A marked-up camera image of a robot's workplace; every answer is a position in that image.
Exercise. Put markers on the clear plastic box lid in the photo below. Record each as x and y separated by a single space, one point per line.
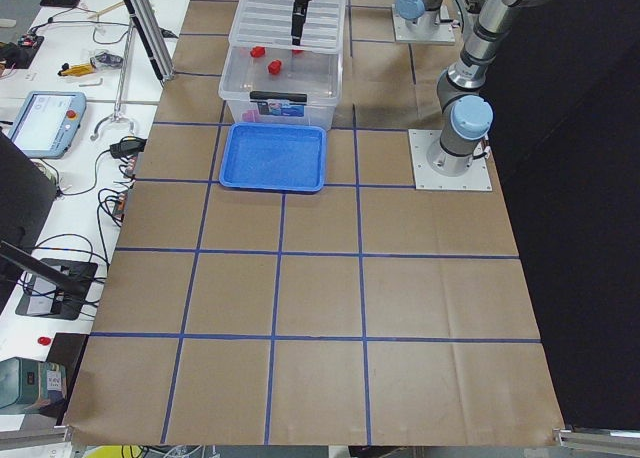
268 23

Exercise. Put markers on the red block in box corner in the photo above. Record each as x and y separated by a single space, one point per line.
257 52

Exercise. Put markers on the clear plastic storage box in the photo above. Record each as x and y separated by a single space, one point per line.
317 75

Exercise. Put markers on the green equipment box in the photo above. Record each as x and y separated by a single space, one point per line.
28 386

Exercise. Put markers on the blue plastic tray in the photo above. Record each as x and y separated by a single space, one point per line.
274 157

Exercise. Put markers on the wooden chopsticks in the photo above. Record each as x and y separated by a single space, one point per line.
106 10

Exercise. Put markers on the small black orange gadget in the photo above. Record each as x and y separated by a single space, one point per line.
100 61

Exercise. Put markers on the hex key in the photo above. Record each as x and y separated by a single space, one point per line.
94 83

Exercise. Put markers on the black power adapter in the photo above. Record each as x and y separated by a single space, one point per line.
127 146

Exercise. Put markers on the black smartphone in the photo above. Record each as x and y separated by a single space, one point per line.
60 3

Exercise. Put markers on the teach pendant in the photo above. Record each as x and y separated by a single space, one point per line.
47 123

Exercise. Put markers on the black monitor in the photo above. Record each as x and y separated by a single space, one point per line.
27 196

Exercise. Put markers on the black monitor stand base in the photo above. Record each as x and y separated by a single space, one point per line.
43 299

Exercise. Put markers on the black box latch handle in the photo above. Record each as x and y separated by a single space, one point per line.
270 95

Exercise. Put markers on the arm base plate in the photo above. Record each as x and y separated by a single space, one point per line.
428 29
436 170

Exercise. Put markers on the aluminium frame post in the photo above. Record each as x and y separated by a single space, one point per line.
145 22

